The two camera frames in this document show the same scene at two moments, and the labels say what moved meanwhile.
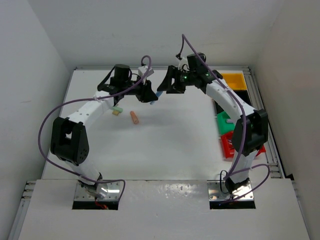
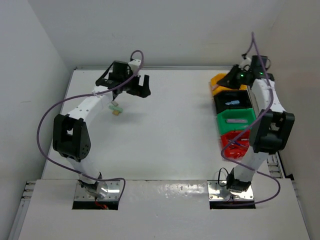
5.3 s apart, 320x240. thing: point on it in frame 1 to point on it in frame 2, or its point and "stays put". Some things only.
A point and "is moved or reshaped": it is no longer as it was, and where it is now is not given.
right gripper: x=166 y=85 to x=228 y=79
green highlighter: x=118 y=109 stays put
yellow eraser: x=115 y=112 stays put
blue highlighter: x=158 y=93 is moved or reshaped
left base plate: x=113 y=188 stays put
